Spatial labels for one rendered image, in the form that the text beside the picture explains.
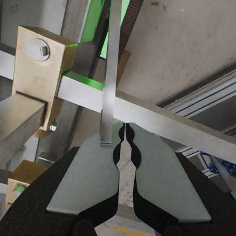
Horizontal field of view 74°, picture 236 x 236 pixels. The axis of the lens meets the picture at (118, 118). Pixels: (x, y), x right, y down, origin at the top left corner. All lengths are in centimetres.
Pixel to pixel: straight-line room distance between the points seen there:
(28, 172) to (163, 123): 27
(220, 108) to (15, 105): 99
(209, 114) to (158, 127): 83
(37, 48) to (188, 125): 20
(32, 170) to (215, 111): 94
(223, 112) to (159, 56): 49
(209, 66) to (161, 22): 41
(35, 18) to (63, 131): 27
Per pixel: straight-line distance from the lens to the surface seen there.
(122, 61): 96
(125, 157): 139
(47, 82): 20
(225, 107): 107
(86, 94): 20
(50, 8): 45
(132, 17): 33
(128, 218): 40
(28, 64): 21
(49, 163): 47
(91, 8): 25
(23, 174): 36
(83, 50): 34
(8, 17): 49
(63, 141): 44
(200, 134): 25
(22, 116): 18
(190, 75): 114
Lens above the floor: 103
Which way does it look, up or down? 62 degrees down
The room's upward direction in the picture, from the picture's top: 175 degrees counter-clockwise
